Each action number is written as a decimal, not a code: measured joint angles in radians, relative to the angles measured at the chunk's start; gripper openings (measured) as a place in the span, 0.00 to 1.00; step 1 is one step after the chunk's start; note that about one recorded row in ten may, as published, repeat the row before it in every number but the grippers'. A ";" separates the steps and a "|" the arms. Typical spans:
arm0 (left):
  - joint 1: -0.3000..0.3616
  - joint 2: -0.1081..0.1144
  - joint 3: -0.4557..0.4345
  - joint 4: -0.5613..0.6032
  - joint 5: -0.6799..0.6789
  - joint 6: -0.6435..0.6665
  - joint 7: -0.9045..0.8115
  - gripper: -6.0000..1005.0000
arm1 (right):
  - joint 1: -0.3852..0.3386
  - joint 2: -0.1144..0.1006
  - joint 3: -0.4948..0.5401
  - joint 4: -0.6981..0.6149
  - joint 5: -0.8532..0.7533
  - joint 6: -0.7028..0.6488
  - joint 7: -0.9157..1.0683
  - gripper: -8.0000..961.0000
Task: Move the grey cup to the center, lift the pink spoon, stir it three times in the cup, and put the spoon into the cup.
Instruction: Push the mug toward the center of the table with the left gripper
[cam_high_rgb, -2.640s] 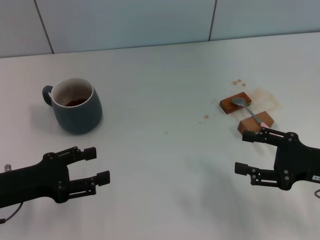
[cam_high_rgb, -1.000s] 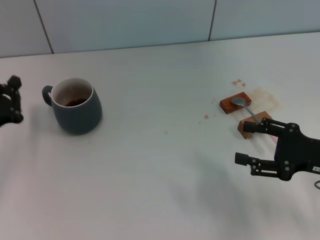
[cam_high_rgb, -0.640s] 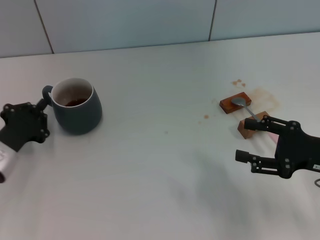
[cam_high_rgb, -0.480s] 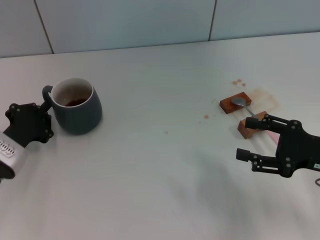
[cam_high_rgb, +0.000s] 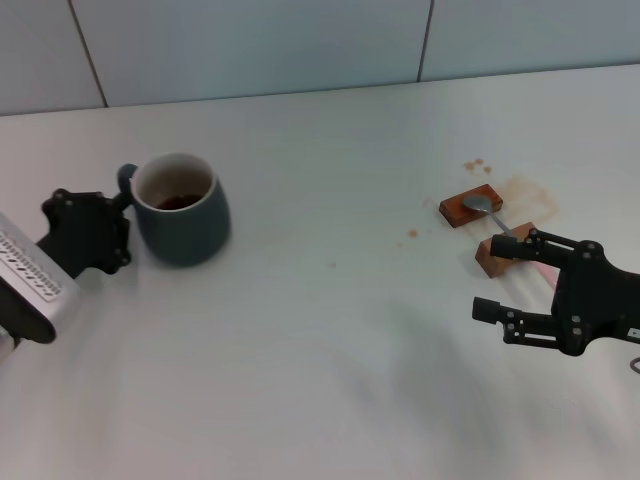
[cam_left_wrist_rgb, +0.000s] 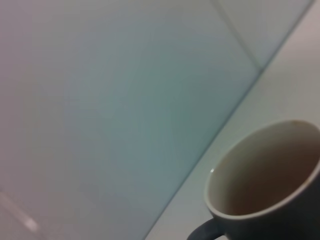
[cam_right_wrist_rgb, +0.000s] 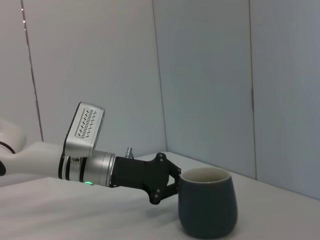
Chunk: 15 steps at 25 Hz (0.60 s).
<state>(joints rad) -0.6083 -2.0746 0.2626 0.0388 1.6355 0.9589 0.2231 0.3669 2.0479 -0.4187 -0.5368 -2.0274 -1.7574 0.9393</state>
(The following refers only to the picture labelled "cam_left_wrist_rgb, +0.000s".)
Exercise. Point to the dark grey ceramic mug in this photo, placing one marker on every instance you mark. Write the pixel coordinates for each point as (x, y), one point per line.
(262, 175)

